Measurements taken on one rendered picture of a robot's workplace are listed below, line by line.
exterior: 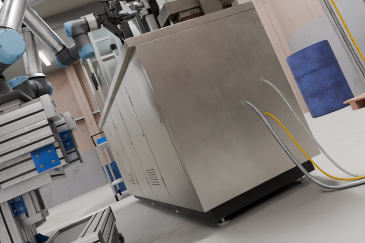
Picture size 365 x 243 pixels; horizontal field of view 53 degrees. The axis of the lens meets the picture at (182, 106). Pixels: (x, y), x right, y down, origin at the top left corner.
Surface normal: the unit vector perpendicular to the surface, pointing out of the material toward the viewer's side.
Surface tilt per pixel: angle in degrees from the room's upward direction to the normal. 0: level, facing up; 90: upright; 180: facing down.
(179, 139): 90
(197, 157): 90
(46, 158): 90
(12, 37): 96
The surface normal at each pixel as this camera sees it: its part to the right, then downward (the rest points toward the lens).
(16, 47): 0.79, -0.26
